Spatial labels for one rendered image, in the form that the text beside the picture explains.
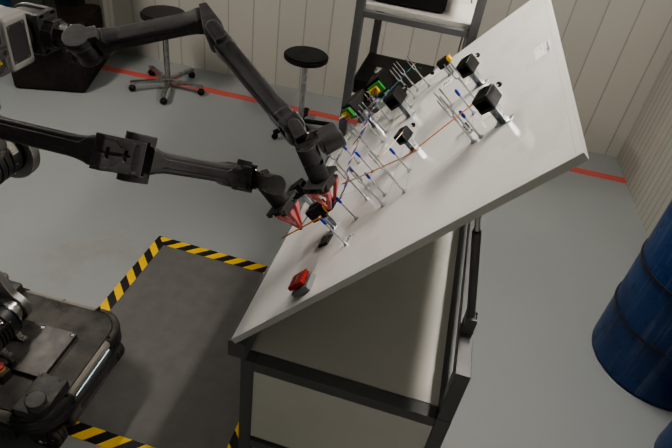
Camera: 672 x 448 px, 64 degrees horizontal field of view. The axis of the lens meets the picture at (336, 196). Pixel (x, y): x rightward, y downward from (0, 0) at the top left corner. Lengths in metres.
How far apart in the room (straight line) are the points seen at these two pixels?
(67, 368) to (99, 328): 0.20
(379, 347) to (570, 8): 3.33
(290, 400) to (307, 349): 0.16
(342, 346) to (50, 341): 1.25
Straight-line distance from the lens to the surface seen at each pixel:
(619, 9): 4.56
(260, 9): 4.75
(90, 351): 2.42
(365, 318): 1.75
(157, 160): 1.30
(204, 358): 2.62
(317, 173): 1.43
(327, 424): 1.74
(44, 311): 2.61
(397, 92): 1.89
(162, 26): 1.69
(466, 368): 1.45
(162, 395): 2.53
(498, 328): 3.01
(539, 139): 1.17
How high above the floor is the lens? 2.10
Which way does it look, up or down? 36 degrees down
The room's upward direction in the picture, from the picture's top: 9 degrees clockwise
